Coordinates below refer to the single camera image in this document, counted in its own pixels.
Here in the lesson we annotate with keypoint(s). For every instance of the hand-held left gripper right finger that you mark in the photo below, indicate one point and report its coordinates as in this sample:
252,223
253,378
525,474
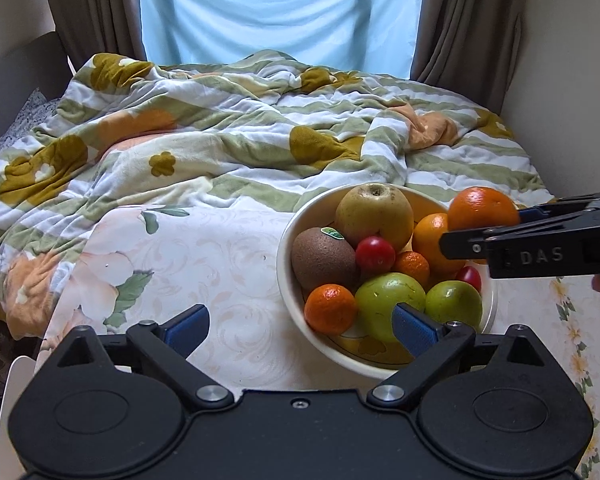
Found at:
415,330

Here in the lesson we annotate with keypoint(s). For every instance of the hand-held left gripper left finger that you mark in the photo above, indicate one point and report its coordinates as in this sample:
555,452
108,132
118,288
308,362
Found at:
187,332

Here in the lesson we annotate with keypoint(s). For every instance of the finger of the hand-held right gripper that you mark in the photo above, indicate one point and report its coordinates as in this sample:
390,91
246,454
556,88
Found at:
532,213
460,246

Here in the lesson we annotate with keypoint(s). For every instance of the small red tomato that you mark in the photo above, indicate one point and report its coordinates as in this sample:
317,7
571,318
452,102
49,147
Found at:
471,277

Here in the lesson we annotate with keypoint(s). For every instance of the large orange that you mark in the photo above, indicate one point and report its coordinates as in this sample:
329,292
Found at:
482,207

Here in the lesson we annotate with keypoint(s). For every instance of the large green apple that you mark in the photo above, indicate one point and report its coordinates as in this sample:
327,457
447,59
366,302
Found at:
380,300

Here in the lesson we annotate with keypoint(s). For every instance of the small green apple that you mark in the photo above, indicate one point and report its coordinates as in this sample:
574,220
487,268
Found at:
455,302

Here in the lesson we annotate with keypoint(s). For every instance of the small mandarin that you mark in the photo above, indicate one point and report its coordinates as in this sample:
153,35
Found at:
412,266

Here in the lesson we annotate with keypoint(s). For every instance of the cream ceramic bowl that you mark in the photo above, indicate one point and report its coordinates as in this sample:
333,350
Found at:
290,280

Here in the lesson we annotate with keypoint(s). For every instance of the brown kiwi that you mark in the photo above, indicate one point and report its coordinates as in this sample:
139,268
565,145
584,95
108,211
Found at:
322,260

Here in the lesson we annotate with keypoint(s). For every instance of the yellow pear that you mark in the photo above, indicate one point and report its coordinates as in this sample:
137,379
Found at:
374,215

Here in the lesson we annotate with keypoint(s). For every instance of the white chair back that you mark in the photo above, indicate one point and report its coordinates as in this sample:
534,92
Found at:
12,410

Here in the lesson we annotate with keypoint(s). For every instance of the striped floral blanket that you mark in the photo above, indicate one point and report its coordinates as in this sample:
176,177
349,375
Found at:
205,135

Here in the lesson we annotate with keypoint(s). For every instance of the brown curtain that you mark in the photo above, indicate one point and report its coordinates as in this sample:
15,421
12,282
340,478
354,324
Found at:
470,20
95,5

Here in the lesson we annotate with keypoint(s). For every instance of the grey patterned bed sheet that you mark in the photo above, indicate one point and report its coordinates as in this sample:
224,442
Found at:
25,115

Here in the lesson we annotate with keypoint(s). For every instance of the light blue window curtain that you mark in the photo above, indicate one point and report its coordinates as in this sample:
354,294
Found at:
280,10

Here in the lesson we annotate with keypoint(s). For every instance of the grey headboard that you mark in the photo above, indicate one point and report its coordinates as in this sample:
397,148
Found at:
15,70

